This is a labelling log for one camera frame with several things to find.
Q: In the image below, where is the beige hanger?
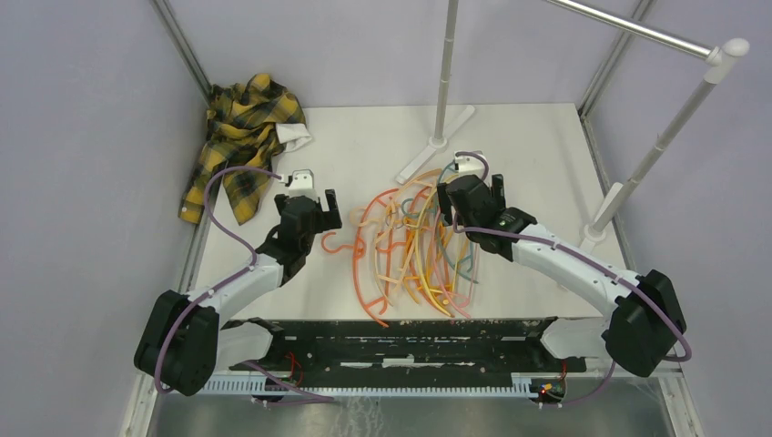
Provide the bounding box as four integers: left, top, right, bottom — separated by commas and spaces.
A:
349, 168, 447, 319

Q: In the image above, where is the amber hanger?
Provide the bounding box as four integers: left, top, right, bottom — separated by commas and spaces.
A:
385, 187, 448, 303

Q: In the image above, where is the yellow hanger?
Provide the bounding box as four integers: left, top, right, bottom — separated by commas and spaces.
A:
400, 168, 461, 318

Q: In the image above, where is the teal hanger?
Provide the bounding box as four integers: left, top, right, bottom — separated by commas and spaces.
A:
400, 196, 479, 285

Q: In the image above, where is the pink hanger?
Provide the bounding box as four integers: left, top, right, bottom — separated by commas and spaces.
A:
420, 186, 478, 319

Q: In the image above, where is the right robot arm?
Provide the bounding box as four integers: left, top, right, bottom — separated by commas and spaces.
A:
437, 175, 692, 377

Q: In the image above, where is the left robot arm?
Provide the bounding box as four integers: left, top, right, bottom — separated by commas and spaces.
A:
134, 189, 342, 396

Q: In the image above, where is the yellow plaid shirt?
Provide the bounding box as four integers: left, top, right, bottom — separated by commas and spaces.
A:
178, 73, 306, 224

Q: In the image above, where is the white clothes rack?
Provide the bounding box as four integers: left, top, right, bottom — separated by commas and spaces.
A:
395, 0, 750, 250

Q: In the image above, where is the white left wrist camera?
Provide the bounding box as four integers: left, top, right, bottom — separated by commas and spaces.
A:
285, 168, 319, 201

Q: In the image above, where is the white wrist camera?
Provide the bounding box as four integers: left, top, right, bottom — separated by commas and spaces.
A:
453, 151, 489, 179
285, 168, 319, 201

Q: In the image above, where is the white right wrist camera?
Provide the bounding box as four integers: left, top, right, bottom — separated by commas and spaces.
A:
453, 151, 489, 179

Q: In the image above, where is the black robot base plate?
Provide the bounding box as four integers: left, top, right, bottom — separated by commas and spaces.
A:
258, 319, 587, 389

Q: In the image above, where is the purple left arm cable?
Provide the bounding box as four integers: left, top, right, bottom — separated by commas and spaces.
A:
153, 166, 285, 394

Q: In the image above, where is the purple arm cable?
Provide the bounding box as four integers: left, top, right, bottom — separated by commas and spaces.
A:
153, 166, 285, 394
451, 150, 693, 363

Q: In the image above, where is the white cable duct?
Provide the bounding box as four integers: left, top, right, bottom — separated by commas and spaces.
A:
198, 373, 538, 400

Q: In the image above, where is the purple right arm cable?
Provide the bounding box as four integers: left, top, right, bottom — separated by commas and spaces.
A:
451, 150, 693, 363

